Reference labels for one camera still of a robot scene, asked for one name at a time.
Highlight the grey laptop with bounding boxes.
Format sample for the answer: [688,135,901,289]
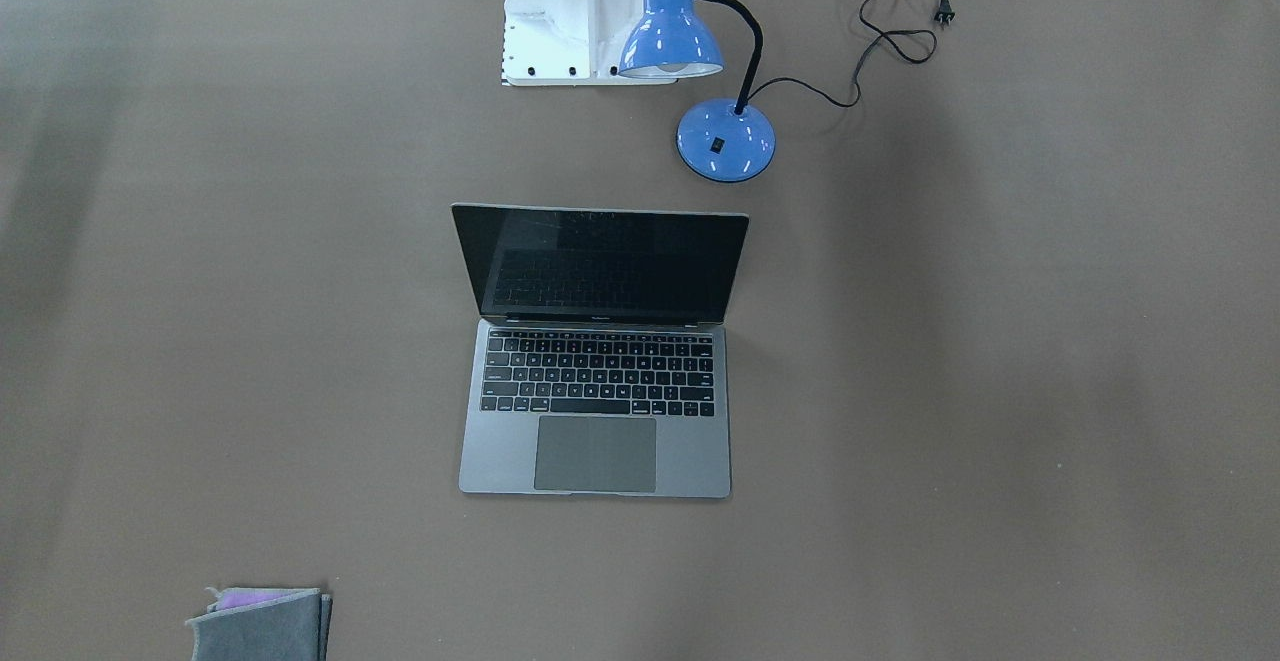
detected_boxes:
[451,204,750,500]

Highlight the blue desk lamp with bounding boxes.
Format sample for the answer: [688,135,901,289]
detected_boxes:
[618,0,776,184]

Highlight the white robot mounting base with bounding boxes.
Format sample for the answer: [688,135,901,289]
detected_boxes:
[502,0,666,87]

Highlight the grey folded cloth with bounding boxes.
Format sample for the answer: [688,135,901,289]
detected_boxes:
[186,588,332,660]

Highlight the purple folded cloth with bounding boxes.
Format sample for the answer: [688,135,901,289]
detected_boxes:
[207,587,301,614]

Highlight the black lamp power cable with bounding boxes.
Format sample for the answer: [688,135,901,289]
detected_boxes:
[745,0,956,109]

